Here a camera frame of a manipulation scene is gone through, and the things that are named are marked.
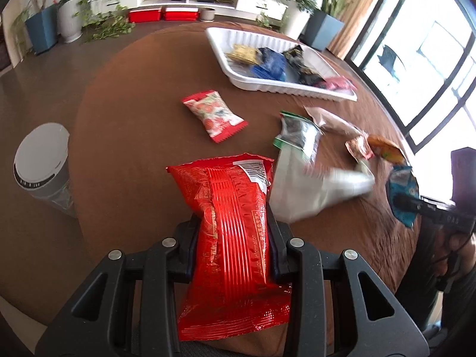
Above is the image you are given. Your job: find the grey mesh office chair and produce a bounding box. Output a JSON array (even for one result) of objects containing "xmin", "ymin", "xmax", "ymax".
[{"xmin": 394, "ymin": 216, "xmax": 462, "ymax": 331}]

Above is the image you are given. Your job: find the red white printed packet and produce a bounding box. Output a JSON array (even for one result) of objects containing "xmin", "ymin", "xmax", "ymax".
[{"xmin": 181, "ymin": 90, "xmax": 249, "ymax": 144}]

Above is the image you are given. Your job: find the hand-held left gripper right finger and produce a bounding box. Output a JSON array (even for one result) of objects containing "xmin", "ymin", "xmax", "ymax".
[{"xmin": 266, "ymin": 204, "xmax": 430, "ymax": 357}]

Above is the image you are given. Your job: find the light blue chips packet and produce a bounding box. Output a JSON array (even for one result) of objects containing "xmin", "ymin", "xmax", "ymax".
[{"xmin": 385, "ymin": 165, "xmax": 421, "ymax": 229}]

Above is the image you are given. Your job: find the clear green-edged snack packet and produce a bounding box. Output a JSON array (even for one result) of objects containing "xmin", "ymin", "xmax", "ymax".
[{"xmin": 273, "ymin": 111, "xmax": 324, "ymax": 164}]

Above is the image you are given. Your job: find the plant in white ribbed pot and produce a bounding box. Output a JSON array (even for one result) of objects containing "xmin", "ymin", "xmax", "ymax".
[{"xmin": 56, "ymin": 0, "xmax": 88, "ymax": 43}]

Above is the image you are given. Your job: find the large-leaf plant in grey pot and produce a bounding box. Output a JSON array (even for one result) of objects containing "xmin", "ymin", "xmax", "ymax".
[{"xmin": 301, "ymin": 0, "xmax": 389, "ymax": 51}]

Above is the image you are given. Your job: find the beige curtain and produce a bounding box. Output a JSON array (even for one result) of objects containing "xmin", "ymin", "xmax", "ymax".
[{"xmin": 327, "ymin": 0, "xmax": 395, "ymax": 60}]

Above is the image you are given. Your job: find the black snack packet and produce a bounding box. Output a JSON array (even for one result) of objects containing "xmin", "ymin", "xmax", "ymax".
[{"xmin": 283, "ymin": 45, "xmax": 328, "ymax": 87}]

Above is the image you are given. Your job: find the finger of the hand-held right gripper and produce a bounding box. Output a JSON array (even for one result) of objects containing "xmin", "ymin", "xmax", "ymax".
[{"xmin": 390, "ymin": 192, "xmax": 437, "ymax": 216}]

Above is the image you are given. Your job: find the white television cabinet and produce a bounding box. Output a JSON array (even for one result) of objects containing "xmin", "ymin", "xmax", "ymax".
[{"xmin": 89, "ymin": 0, "xmax": 289, "ymax": 21}]

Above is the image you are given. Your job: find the large red snack packet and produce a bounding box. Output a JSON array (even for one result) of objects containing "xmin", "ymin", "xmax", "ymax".
[{"xmin": 166, "ymin": 152, "xmax": 291, "ymax": 342}]

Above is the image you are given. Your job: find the person's right hand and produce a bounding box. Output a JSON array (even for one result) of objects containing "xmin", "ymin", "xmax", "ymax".
[{"xmin": 441, "ymin": 228, "xmax": 476, "ymax": 281}]

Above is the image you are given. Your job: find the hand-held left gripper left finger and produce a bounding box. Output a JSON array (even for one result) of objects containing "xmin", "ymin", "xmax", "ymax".
[{"xmin": 35, "ymin": 214, "xmax": 201, "ymax": 357}]

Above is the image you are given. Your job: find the orange snack packet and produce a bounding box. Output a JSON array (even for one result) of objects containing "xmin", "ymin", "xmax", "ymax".
[{"xmin": 367, "ymin": 134, "xmax": 408, "ymax": 166}]

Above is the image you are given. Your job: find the white snack packet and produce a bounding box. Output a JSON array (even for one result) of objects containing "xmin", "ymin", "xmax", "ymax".
[{"xmin": 268, "ymin": 149, "xmax": 376, "ymax": 224}]

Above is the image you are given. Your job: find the black framed sliding glass door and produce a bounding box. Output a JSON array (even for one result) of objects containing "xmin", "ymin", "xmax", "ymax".
[{"xmin": 344, "ymin": 0, "xmax": 476, "ymax": 157}]

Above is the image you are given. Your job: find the white round trash can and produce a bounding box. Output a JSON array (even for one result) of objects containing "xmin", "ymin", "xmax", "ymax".
[{"xmin": 13, "ymin": 123, "xmax": 77, "ymax": 218}]

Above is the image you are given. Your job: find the dark balcony chair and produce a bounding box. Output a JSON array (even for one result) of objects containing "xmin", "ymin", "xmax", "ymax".
[{"xmin": 375, "ymin": 45, "xmax": 408, "ymax": 82}]

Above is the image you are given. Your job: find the gold snack packet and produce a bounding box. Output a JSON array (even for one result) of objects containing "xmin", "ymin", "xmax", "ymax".
[{"xmin": 226, "ymin": 43, "xmax": 262, "ymax": 65}]

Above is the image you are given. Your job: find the blue snack packet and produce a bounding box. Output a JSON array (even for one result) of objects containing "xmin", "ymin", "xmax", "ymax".
[{"xmin": 250, "ymin": 47, "xmax": 287, "ymax": 82}]

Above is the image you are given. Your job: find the white plastic tray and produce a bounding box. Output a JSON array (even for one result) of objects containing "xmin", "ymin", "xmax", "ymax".
[{"xmin": 206, "ymin": 27, "xmax": 358, "ymax": 102}]

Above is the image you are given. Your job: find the plant in tall white pot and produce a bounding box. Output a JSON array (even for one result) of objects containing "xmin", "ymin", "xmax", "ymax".
[{"xmin": 283, "ymin": 0, "xmax": 317, "ymax": 40}]

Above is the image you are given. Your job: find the pink snack packet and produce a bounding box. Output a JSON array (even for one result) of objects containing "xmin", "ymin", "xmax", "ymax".
[{"xmin": 320, "ymin": 76, "xmax": 357, "ymax": 92}]

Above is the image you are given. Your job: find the pale pink long packet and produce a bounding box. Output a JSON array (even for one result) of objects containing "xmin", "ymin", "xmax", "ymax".
[{"xmin": 304, "ymin": 106, "xmax": 363, "ymax": 136}]

